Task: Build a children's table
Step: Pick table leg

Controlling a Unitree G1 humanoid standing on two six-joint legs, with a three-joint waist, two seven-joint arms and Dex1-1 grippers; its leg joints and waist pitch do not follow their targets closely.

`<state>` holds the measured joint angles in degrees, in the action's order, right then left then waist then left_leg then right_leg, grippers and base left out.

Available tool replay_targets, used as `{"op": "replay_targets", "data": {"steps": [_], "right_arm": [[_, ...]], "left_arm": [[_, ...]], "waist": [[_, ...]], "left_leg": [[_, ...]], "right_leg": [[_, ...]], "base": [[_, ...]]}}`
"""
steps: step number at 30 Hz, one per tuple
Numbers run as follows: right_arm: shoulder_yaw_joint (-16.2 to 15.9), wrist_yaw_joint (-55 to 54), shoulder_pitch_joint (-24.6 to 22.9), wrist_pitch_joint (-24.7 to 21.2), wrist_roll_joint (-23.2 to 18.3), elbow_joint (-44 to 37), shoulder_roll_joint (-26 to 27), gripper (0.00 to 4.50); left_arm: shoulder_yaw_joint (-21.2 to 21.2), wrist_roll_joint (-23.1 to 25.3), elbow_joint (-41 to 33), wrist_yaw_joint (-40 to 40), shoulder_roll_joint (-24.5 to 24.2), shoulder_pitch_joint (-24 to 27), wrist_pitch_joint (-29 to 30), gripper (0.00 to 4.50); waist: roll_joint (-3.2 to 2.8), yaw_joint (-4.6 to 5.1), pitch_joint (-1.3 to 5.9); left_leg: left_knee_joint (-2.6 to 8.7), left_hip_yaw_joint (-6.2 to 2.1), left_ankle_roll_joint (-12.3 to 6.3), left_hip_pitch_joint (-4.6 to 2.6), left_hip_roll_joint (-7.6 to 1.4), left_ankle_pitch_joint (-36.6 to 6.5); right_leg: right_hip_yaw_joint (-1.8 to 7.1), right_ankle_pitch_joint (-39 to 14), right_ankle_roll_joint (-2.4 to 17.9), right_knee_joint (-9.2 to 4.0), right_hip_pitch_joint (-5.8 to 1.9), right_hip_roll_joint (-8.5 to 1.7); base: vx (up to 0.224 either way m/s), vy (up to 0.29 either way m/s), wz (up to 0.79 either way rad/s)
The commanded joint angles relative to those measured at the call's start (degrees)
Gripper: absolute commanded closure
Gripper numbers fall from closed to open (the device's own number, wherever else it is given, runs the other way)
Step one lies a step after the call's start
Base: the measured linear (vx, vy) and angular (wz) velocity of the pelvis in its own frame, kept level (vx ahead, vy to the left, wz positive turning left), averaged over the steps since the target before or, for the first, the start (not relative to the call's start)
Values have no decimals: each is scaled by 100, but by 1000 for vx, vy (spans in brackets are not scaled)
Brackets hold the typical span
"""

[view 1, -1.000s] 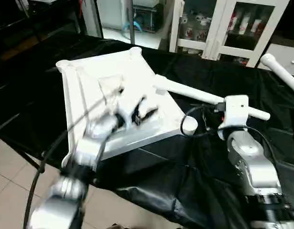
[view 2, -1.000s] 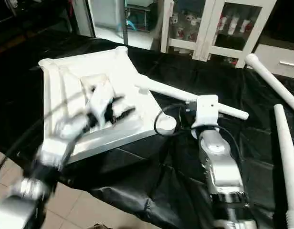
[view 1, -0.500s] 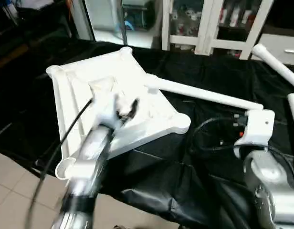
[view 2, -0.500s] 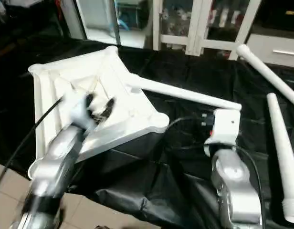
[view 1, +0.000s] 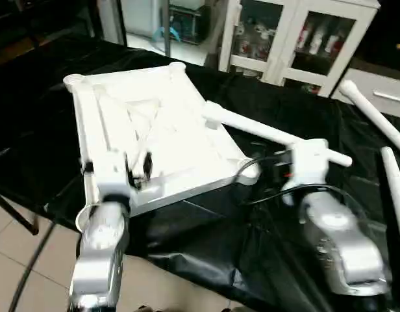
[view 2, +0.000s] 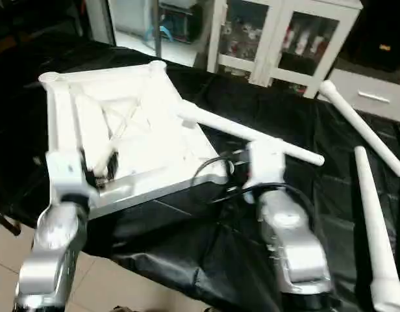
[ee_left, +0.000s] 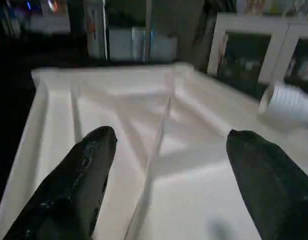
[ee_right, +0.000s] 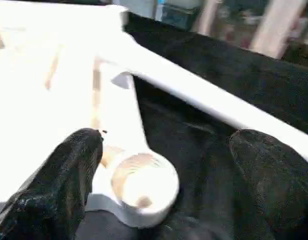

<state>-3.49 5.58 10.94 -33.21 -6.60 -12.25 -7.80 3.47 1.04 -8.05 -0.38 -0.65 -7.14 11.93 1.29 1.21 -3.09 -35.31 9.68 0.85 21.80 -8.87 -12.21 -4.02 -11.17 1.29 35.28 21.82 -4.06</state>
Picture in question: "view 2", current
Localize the teal plastic object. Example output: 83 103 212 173
145 25 175 43

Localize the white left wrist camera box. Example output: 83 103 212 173
45 149 90 202

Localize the grey metal pole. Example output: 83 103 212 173
151 0 162 59

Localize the white plastic table top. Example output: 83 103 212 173
38 60 230 218

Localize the white drawer unit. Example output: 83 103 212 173
327 65 400 124

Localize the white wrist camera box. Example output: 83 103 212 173
245 138 286 189
45 149 90 202

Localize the white plastic table leg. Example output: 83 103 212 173
318 81 400 177
353 146 400 312
177 101 325 167

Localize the black metal bench leg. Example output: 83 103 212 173
0 211 22 236

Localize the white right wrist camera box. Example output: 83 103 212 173
245 138 286 189

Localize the white glass door cabinet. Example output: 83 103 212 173
206 0 363 98

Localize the black equipment case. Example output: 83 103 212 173
346 0 400 72

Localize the black work mat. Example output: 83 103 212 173
0 32 400 312

